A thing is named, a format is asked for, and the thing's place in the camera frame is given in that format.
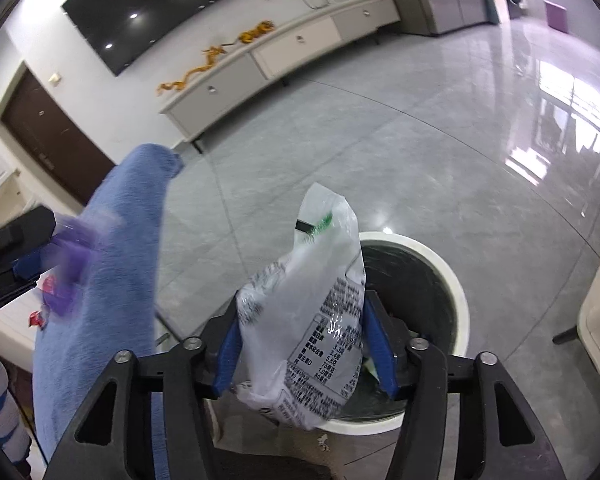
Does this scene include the white TV console cabinet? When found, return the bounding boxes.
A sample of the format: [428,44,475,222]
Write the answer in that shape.
[161,0,400,142]

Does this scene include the white printed plastic bag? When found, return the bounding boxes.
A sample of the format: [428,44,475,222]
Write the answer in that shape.
[236,183,366,430]

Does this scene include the white round trash bin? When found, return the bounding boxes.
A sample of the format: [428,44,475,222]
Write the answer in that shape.
[321,232,470,437]

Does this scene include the dark brown door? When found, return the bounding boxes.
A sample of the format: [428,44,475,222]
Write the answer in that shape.
[1,70,114,205]

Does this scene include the black wall television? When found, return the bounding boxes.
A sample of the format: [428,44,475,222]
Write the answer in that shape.
[60,0,314,78]

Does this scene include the purple snack wrapper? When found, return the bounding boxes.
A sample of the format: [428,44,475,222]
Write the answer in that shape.
[38,218,100,318]

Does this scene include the red white snack wrapper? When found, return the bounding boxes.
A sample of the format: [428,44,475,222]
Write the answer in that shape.
[29,310,48,330]

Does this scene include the golden dragon ornament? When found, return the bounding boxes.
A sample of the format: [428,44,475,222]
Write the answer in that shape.
[156,21,276,96]

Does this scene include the blue shaggy rug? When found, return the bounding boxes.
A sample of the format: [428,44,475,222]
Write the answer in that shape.
[33,144,182,479]

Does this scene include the purple stool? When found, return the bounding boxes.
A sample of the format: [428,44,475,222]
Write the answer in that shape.
[544,0,569,34]

